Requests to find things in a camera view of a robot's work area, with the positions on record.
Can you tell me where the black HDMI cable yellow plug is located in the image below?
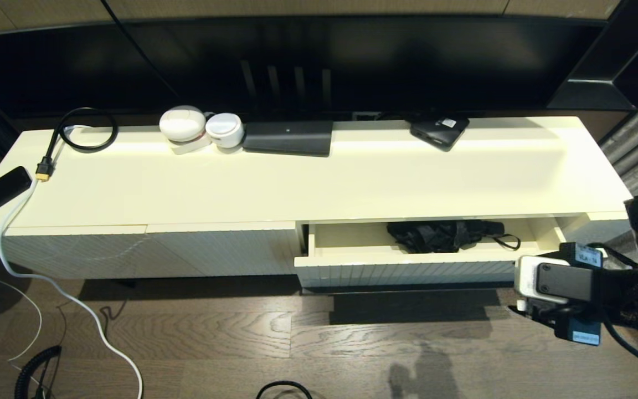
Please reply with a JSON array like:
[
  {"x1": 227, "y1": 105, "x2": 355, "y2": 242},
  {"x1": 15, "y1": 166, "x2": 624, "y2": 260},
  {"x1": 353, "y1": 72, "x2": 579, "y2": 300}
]
[{"x1": 34, "y1": 107, "x2": 118, "y2": 182}]

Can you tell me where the black wall shelf unit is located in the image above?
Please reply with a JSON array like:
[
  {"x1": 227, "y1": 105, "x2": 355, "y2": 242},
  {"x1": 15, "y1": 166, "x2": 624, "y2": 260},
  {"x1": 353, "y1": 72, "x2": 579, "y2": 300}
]
[{"x1": 546, "y1": 0, "x2": 638, "y2": 111}]

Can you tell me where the large white round device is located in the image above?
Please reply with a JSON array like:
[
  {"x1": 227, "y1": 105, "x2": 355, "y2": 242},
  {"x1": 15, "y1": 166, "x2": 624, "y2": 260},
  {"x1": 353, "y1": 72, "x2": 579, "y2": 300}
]
[{"x1": 158, "y1": 105, "x2": 207, "y2": 145}]

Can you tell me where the white TV cabinet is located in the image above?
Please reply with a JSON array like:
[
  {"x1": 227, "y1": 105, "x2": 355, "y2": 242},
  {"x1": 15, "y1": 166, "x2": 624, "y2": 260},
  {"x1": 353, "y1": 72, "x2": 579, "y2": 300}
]
[{"x1": 0, "y1": 115, "x2": 632, "y2": 280}]

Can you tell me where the thin white cable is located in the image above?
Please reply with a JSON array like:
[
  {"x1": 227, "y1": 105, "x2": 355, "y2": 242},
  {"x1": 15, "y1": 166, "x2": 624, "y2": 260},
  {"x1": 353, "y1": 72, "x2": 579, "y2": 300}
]
[{"x1": 0, "y1": 260, "x2": 44, "y2": 388}]

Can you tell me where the black coiled cable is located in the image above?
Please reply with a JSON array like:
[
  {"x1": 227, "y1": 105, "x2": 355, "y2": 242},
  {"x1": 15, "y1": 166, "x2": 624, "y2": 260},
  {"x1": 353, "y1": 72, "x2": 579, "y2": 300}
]
[{"x1": 14, "y1": 346, "x2": 63, "y2": 399}]

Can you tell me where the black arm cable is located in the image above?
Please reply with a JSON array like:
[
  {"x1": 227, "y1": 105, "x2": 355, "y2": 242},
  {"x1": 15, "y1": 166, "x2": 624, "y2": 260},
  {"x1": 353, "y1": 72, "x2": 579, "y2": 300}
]
[{"x1": 601, "y1": 319, "x2": 638, "y2": 377}]

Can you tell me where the black umbrella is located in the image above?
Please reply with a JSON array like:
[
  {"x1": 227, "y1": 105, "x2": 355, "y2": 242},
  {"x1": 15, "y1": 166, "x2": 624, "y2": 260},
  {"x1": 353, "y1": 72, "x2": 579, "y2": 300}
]
[{"x1": 387, "y1": 220, "x2": 521, "y2": 254}]

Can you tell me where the black flat set-top box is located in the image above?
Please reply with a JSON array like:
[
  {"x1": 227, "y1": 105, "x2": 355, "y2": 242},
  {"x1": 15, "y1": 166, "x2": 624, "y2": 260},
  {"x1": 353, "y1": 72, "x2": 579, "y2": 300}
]
[{"x1": 242, "y1": 120, "x2": 334, "y2": 157}]

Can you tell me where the small white round device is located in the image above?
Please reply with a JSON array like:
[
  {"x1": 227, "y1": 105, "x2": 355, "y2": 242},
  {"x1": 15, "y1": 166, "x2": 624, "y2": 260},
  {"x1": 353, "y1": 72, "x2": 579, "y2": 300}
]
[{"x1": 205, "y1": 112, "x2": 244, "y2": 149}]

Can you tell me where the white fluted drawer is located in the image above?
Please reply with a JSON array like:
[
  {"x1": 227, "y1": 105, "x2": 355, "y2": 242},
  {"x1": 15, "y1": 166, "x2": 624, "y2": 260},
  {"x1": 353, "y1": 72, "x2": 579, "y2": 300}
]
[{"x1": 294, "y1": 217, "x2": 568, "y2": 289}]

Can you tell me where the small black box white label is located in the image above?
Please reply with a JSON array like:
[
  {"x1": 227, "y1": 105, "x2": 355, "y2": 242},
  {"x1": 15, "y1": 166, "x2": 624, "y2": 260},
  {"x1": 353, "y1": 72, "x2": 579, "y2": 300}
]
[{"x1": 410, "y1": 116, "x2": 470, "y2": 151}]

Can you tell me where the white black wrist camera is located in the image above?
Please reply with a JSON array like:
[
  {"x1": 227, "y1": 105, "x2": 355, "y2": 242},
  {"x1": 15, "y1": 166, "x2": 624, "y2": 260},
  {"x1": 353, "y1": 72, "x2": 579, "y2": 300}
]
[{"x1": 514, "y1": 255, "x2": 594, "y2": 311}]

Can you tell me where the black television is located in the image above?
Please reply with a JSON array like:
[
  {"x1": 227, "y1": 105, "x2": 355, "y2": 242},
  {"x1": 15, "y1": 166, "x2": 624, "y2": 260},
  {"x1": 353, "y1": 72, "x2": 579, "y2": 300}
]
[{"x1": 0, "y1": 16, "x2": 613, "y2": 120}]

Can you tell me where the black cable loop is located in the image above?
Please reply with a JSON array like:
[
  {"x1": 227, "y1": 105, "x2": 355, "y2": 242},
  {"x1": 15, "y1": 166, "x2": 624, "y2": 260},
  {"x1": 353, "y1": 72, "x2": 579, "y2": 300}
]
[{"x1": 256, "y1": 380, "x2": 313, "y2": 399}]

